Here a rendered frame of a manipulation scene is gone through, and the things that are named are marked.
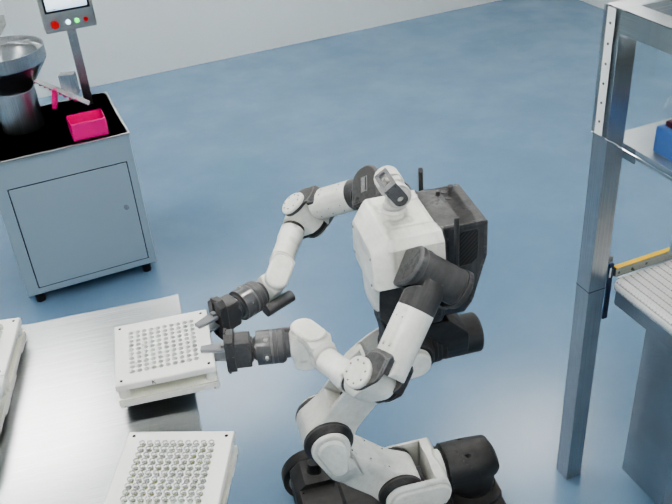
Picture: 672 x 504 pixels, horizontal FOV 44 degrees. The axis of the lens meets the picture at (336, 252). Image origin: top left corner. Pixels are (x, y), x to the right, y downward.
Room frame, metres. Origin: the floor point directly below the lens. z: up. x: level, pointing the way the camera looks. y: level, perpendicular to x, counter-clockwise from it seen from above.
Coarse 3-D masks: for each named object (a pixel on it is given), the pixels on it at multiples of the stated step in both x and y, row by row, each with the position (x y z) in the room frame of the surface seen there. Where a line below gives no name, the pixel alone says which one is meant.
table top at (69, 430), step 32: (64, 320) 1.96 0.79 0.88; (96, 320) 1.94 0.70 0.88; (128, 320) 1.93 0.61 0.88; (32, 352) 1.82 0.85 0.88; (64, 352) 1.81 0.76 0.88; (96, 352) 1.80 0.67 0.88; (32, 384) 1.69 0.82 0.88; (64, 384) 1.68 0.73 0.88; (96, 384) 1.67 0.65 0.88; (32, 416) 1.56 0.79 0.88; (64, 416) 1.56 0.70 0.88; (96, 416) 1.55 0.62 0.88; (128, 416) 1.54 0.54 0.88; (160, 416) 1.53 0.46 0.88; (192, 416) 1.52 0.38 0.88; (0, 448) 1.46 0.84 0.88; (32, 448) 1.45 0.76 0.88; (64, 448) 1.45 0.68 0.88; (96, 448) 1.44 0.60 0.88; (0, 480) 1.36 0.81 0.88; (32, 480) 1.35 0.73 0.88; (64, 480) 1.34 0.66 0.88; (96, 480) 1.34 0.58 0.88
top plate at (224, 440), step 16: (144, 432) 1.40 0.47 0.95; (160, 432) 1.40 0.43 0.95; (176, 432) 1.39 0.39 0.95; (192, 432) 1.39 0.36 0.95; (208, 432) 1.39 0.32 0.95; (224, 432) 1.38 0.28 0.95; (128, 448) 1.36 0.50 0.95; (144, 448) 1.35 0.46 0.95; (224, 448) 1.33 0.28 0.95; (128, 464) 1.31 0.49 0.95; (224, 464) 1.29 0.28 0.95; (112, 480) 1.27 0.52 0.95; (208, 480) 1.24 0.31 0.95; (224, 480) 1.25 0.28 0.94; (112, 496) 1.22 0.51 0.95; (128, 496) 1.22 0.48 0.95; (144, 496) 1.21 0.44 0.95; (160, 496) 1.21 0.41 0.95; (208, 496) 1.20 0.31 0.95
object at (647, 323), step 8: (656, 264) 2.06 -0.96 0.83; (632, 272) 2.03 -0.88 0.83; (616, 296) 2.01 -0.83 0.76; (616, 304) 2.01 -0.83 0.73; (624, 304) 1.98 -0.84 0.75; (632, 304) 1.95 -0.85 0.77; (632, 312) 1.94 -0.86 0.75; (640, 312) 1.91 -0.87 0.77; (640, 320) 1.91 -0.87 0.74; (648, 320) 1.88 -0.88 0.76; (648, 328) 1.87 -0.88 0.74; (656, 328) 1.85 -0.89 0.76; (656, 336) 1.84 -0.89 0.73; (664, 336) 1.82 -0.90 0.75; (664, 344) 1.81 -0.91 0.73
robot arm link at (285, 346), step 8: (280, 328) 1.68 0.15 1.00; (288, 328) 1.71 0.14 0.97; (272, 336) 1.64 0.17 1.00; (280, 336) 1.64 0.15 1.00; (288, 336) 1.65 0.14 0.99; (280, 344) 1.63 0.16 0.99; (288, 344) 1.63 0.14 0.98; (296, 344) 1.63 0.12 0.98; (280, 352) 1.62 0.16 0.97; (288, 352) 1.63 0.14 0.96; (296, 352) 1.63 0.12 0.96; (304, 352) 1.63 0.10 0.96; (280, 360) 1.62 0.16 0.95; (296, 360) 1.62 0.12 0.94; (304, 360) 1.63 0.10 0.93; (304, 368) 1.62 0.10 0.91; (312, 368) 1.63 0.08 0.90
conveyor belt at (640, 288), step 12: (660, 264) 2.05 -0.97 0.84; (624, 276) 2.00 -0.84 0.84; (636, 276) 2.00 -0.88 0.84; (648, 276) 1.99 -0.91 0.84; (660, 276) 1.99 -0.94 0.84; (624, 288) 1.96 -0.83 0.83; (636, 288) 1.94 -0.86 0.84; (648, 288) 1.94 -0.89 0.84; (660, 288) 1.93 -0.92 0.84; (636, 300) 1.90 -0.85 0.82; (648, 300) 1.88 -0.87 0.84; (660, 300) 1.88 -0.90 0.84; (648, 312) 1.85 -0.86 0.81; (660, 312) 1.83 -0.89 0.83; (660, 324) 1.81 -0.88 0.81
